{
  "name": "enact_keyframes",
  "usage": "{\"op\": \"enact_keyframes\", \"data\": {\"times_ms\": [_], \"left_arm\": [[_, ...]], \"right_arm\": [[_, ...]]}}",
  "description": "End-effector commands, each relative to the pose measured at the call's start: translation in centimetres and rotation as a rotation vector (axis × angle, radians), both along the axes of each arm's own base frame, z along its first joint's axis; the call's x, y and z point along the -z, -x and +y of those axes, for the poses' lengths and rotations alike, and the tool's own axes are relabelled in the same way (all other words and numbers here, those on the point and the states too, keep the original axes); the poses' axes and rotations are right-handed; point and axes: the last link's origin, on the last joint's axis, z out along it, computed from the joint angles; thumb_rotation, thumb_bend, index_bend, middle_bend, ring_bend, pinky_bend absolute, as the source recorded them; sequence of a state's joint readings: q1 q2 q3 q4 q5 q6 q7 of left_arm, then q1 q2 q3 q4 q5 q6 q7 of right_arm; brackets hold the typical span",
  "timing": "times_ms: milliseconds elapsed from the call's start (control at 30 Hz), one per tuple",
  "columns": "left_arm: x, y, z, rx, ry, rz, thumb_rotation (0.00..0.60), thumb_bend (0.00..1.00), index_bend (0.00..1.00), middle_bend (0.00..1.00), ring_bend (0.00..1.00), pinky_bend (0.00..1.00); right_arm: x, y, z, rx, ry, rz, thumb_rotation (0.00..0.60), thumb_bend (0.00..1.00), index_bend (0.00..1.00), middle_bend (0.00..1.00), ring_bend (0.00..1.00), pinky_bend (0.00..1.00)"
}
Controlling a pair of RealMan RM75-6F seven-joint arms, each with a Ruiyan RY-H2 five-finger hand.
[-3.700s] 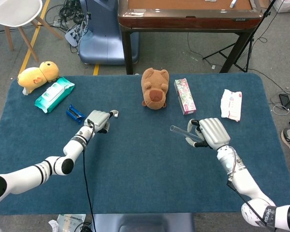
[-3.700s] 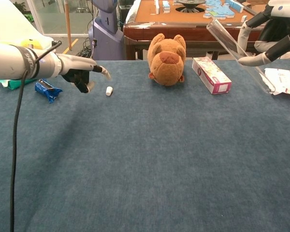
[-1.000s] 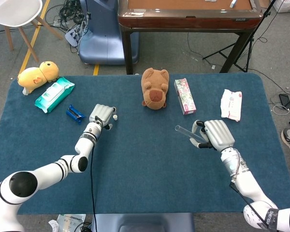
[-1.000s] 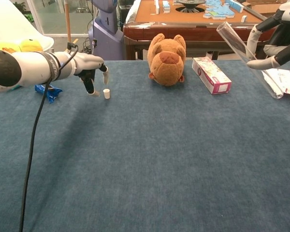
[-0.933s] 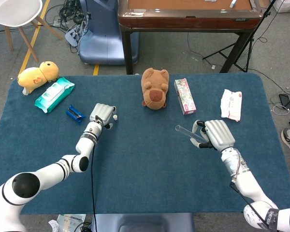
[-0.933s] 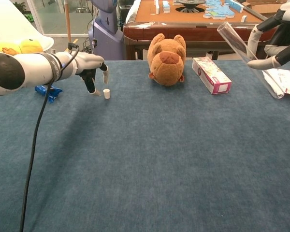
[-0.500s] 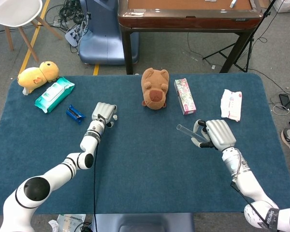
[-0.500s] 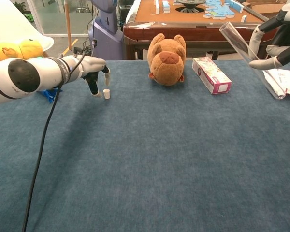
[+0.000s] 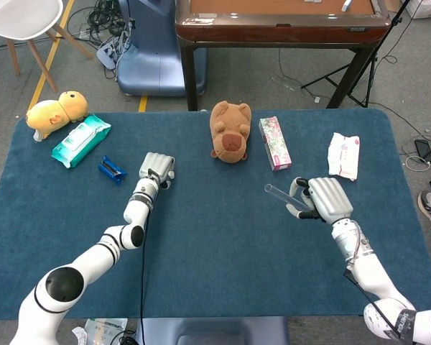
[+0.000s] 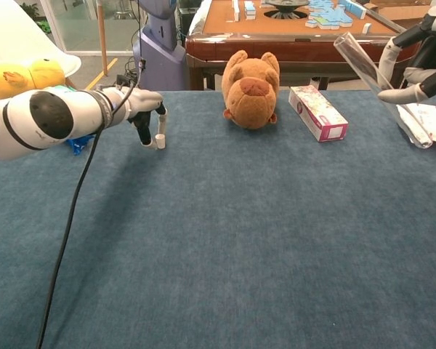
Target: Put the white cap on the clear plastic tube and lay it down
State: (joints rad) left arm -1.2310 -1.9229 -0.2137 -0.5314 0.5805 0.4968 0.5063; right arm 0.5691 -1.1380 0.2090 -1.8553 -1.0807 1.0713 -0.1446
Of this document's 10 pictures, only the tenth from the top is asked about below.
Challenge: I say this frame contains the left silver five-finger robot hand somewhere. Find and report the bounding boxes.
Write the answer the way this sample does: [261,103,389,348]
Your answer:
[125,89,168,151]

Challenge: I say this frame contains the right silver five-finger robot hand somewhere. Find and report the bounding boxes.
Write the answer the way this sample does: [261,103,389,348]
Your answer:
[377,0,436,105]

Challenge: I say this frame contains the transparent glass test tube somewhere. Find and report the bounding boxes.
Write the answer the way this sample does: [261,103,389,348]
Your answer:
[333,31,434,149]

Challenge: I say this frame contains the blue snack wrapper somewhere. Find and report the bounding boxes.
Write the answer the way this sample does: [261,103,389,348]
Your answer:
[65,136,95,156]

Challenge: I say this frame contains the pink floral carton box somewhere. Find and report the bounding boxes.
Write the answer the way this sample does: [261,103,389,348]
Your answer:
[288,84,350,143]

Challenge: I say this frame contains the blue mahjong tile pile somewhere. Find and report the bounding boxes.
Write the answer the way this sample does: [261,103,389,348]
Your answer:
[304,0,367,30]

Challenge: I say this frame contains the brown capybara plush toy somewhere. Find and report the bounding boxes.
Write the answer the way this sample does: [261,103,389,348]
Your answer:
[221,49,280,131]

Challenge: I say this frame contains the brown mahjong table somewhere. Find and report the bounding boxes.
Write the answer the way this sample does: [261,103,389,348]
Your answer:
[184,0,422,91]

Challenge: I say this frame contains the yellow duck plush toy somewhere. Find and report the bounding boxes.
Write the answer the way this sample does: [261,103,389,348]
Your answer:
[0,58,66,101]

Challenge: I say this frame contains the green potted plant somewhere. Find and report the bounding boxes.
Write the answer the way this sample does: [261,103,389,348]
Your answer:
[20,2,51,34]

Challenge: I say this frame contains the white chair wooden legs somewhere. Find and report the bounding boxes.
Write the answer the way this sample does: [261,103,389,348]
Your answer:
[0,0,108,88]

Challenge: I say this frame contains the blue table cloth mat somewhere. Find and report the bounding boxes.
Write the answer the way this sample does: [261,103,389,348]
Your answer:
[0,89,436,349]

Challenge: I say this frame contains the black floor cable bundle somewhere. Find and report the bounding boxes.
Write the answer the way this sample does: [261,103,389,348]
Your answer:
[107,57,142,92]

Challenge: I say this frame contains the thin hanging black cable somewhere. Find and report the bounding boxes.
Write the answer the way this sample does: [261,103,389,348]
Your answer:
[136,0,147,71]

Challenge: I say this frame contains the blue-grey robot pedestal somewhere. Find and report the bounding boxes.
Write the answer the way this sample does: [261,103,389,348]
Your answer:
[132,0,190,92]

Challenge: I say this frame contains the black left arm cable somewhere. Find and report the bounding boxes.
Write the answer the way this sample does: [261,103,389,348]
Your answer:
[36,74,142,349]

